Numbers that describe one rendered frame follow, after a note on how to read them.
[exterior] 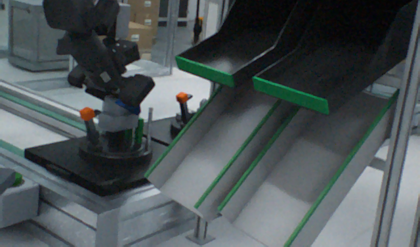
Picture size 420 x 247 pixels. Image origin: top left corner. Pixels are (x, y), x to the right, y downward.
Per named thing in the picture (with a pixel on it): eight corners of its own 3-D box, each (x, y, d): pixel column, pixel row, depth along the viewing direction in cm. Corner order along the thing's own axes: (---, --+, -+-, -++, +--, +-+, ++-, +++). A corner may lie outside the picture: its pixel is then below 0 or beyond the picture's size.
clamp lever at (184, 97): (187, 127, 128) (181, 97, 124) (180, 124, 129) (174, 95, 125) (197, 119, 130) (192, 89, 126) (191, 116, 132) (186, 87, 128)
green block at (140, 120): (138, 143, 116) (140, 119, 115) (133, 142, 117) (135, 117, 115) (142, 142, 117) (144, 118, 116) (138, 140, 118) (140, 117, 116)
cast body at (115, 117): (112, 133, 110) (115, 96, 108) (97, 126, 112) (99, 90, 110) (145, 125, 116) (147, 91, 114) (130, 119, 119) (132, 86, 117)
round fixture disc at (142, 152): (111, 173, 105) (112, 162, 105) (62, 150, 114) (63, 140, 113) (166, 157, 116) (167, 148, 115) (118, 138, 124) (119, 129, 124)
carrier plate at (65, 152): (107, 200, 99) (108, 188, 98) (23, 157, 113) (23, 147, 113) (201, 169, 117) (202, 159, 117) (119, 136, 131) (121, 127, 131)
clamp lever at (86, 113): (94, 148, 109) (84, 113, 105) (87, 145, 110) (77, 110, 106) (109, 138, 111) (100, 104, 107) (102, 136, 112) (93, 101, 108)
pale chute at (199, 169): (210, 223, 86) (195, 207, 83) (158, 190, 96) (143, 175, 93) (317, 83, 94) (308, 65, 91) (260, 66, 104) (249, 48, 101)
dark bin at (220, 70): (233, 90, 83) (222, 43, 79) (178, 69, 92) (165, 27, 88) (357, 8, 96) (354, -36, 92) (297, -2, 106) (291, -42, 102)
